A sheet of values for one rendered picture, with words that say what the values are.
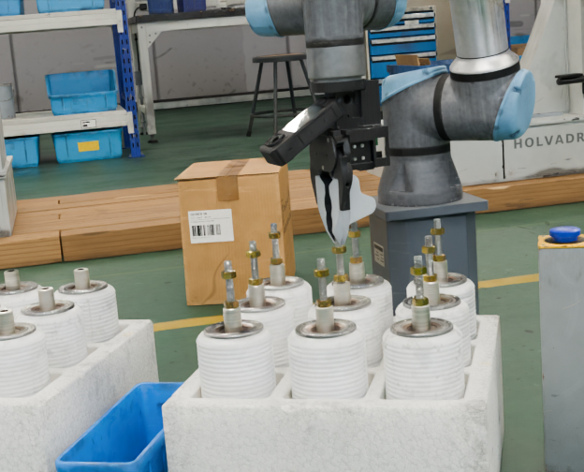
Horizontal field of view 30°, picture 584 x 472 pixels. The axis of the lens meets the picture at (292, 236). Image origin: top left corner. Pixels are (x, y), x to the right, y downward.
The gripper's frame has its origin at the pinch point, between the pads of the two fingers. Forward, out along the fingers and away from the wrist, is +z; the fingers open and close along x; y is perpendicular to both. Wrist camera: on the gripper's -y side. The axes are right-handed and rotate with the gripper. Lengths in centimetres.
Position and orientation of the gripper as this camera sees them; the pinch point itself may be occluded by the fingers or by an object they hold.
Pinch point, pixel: (333, 234)
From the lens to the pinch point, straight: 140.9
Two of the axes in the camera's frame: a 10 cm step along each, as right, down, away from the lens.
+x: -4.3, -1.4, 8.9
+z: 0.8, 9.8, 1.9
